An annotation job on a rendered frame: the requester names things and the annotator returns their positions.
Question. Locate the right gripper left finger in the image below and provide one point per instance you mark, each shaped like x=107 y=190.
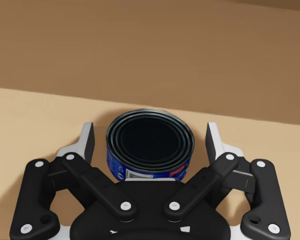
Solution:
x=90 y=177

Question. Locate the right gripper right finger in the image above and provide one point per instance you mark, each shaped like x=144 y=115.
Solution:
x=210 y=180

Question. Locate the blue flat can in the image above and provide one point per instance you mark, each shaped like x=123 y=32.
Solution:
x=150 y=140

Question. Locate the pale wooden shelf unit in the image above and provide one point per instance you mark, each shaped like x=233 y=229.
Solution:
x=150 y=62

